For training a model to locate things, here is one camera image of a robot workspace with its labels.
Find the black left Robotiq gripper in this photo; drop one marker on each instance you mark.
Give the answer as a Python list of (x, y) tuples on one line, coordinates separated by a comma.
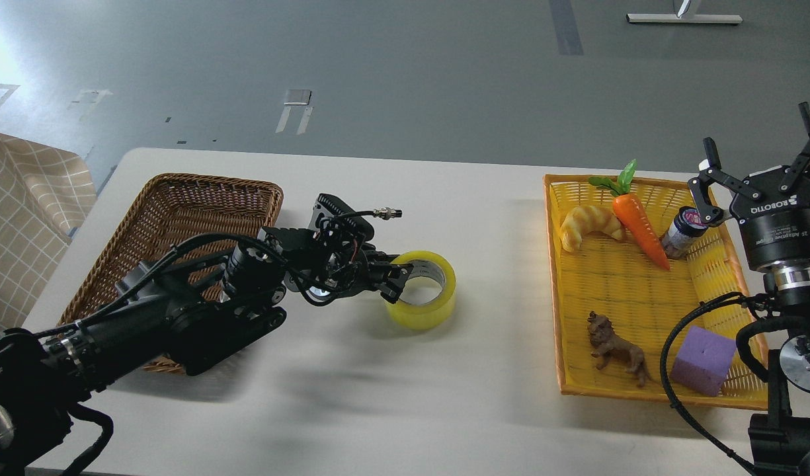
[(327, 259)]

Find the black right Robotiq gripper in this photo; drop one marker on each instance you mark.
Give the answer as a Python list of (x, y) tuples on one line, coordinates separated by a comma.
[(783, 218)]

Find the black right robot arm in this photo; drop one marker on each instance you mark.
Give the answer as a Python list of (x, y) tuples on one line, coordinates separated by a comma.
[(776, 348)]

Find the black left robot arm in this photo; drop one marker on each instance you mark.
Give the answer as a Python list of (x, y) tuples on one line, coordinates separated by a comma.
[(206, 299)]

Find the small dark jar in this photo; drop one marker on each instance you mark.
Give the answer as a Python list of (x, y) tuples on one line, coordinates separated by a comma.
[(683, 233)]

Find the orange toy carrot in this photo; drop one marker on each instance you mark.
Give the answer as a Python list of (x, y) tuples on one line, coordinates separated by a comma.
[(631, 213)]

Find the yellow plastic basket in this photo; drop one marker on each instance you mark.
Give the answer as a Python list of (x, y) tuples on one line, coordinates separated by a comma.
[(643, 301)]

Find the purple foam cube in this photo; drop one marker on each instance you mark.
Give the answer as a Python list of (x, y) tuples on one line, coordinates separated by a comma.
[(703, 361)]

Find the toy croissant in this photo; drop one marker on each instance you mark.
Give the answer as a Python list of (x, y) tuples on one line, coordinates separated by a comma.
[(584, 220)]

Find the white stand base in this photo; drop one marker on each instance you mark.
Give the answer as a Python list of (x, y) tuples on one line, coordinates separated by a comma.
[(684, 12)]

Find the brown toy lion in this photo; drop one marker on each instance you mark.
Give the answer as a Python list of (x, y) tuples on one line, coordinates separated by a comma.
[(606, 345)]

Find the brown wicker basket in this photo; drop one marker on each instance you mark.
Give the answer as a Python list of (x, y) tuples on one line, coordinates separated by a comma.
[(172, 208)]

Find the beige checkered cloth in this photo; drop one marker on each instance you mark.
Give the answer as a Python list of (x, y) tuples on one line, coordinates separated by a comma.
[(45, 194)]

